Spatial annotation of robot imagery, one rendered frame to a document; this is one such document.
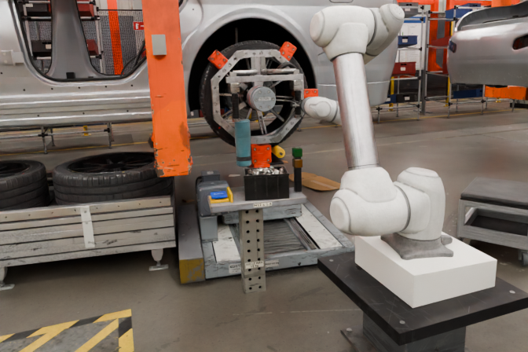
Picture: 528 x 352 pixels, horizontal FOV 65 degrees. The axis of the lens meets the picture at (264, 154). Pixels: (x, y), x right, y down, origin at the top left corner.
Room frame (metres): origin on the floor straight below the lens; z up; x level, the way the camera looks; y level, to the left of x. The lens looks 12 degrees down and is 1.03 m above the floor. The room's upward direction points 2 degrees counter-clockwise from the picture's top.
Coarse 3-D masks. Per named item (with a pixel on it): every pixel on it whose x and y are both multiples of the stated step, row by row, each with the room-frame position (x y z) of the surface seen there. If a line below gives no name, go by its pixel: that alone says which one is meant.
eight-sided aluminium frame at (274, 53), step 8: (232, 56) 2.44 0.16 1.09; (240, 56) 2.40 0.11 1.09; (248, 56) 2.41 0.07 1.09; (256, 56) 2.42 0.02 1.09; (264, 56) 2.43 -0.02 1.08; (272, 56) 2.44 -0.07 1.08; (280, 56) 2.45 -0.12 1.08; (232, 64) 2.39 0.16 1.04; (224, 72) 2.38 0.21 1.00; (216, 80) 2.37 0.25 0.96; (216, 88) 2.38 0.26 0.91; (216, 96) 2.42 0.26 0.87; (216, 104) 2.41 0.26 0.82; (216, 112) 2.39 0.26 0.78; (216, 120) 2.37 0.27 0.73; (224, 120) 2.38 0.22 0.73; (288, 120) 2.50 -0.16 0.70; (296, 120) 2.47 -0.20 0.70; (224, 128) 2.38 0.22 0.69; (232, 128) 2.39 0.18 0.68; (280, 128) 2.49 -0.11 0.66; (288, 128) 2.46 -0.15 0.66; (256, 136) 2.46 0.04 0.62; (264, 136) 2.45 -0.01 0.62; (272, 136) 2.44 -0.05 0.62; (280, 136) 2.45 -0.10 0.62
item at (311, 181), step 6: (306, 174) 3.76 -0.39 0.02; (312, 174) 3.77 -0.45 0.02; (306, 180) 3.60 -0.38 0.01; (312, 180) 3.60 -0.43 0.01; (318, 180) 3.60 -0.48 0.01; (324, 180) 3.60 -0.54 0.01; (330, 180) 3.59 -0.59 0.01; (306, 186) 3.42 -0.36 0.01; (312, 186) 3.41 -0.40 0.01; (318, 186) 3.40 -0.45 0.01; (324, 186) 3.40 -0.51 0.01; (330, 186) 3.39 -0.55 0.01; (336, 186) 3.38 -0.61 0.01
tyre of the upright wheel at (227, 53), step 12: (228, 48) 2.48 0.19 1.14; (240, 48) 2.49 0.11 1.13; (252, 48) 2.50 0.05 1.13; (264, 48) 2.52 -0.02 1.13; (276, 48) 2.53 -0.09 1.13; (204, 72) 2.54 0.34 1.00; (216, 72) 2.46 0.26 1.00; (300, 72) 2.56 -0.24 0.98; (204, 84) 2.45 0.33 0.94; (204, 96) 2.44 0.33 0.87; (204, 108) 2.44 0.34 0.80; (300, 120) 2.56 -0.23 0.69; (216, 132) 2.46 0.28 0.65; (288, 132) 2.55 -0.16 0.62; (276, 144) 2.53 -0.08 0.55
